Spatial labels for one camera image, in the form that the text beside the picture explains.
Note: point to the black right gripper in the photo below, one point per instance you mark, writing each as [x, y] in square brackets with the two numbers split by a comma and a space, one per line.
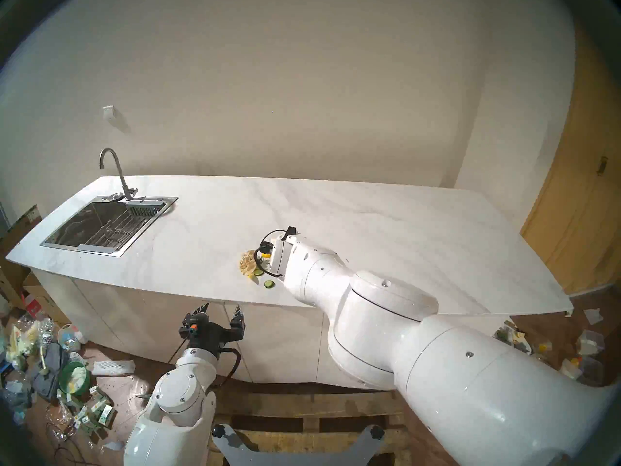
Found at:
[265, 249]

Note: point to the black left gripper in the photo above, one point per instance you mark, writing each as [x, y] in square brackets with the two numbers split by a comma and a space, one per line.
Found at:
[208, 332]

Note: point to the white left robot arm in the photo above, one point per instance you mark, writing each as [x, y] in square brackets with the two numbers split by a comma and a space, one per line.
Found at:
[177, 397]

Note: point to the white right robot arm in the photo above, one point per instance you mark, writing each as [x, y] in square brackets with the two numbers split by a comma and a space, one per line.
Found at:
[388, 324]

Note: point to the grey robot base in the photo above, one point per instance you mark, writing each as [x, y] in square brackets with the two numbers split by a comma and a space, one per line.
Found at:
[291, 457]

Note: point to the crumpled tan paper napkin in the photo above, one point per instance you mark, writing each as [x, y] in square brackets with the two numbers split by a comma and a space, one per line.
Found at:
[247, 263]

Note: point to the white counter cabinet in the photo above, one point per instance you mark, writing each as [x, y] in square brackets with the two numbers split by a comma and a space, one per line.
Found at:
[281, 343]

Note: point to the wooden pallet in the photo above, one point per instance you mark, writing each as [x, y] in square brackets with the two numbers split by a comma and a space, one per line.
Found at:
[291, 402]

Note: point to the black base knob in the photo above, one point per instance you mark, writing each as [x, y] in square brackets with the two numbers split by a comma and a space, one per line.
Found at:
[377, 432]
[219, 431]

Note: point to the white foam net sleeve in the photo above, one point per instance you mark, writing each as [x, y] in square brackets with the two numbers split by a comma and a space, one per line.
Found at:
[114, 368]

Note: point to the grey slotted sink strainer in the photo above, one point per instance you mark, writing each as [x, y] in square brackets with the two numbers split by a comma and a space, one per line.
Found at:
[144, 208]

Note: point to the white plastic jug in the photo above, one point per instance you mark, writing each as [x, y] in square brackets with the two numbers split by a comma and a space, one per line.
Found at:
[70, 336]

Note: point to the steel gooseneck faucet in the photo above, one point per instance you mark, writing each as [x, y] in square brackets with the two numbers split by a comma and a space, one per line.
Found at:
[127, 191]

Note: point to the green white carton pile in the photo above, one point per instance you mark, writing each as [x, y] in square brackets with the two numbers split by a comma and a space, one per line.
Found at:
[94, 411]

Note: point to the green plastic bowl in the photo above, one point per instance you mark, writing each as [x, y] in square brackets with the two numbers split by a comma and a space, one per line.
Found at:
[73, 378]

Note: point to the stainless steel sink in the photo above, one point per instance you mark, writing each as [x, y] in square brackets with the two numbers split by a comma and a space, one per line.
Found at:
[77, 229]

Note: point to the white paper scrap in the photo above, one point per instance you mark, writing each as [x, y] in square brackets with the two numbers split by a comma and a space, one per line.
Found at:
[114, 445]

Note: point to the grey fabric bag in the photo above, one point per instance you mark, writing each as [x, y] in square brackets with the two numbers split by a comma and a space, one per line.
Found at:
[51, 368]

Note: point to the cardboard box red label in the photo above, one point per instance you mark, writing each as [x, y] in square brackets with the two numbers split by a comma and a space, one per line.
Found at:
[36, 300]

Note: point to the yellow green plastic bag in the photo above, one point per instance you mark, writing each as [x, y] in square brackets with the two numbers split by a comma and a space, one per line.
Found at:
[22, 346]

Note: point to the brown cardboard box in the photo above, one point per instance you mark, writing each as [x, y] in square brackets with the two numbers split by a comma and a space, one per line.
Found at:
[19, 229]

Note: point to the dark snack bag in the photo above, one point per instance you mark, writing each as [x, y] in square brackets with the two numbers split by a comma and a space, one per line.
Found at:
[512, 339]

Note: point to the wooden door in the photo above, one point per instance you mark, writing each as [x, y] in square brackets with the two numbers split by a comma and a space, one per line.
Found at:
[577, 217]

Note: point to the white paper sheet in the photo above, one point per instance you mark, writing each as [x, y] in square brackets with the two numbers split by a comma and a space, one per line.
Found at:
[593, 316]

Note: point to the clear plastic container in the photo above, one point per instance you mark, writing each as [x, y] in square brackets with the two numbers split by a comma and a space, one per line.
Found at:
[589, 343]
[592, 372]

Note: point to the white wall socket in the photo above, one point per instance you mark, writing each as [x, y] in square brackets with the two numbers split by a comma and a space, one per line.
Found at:
[109, 113]

